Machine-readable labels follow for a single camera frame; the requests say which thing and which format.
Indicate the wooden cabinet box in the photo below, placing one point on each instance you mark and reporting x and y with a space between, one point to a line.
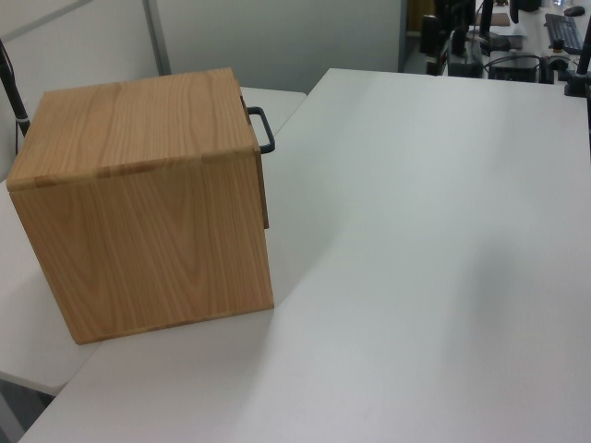
138 231

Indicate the grey office partition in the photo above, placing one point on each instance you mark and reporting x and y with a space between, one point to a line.
258 37

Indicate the black speaker box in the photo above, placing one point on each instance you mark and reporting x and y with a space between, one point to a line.
430 34

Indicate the black desktop computer box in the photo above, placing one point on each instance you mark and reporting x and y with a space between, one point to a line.
515 69

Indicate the black monitor stand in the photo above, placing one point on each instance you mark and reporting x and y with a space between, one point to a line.
485 18

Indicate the black tripod pole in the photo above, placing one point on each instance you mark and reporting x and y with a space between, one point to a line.
14 97

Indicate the black clamp with pole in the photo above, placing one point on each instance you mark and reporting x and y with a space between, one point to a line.
577 80

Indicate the black computer keyboard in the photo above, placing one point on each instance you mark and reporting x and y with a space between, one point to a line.
564 31

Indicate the black computer mouse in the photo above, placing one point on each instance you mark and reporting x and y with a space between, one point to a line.
574 10

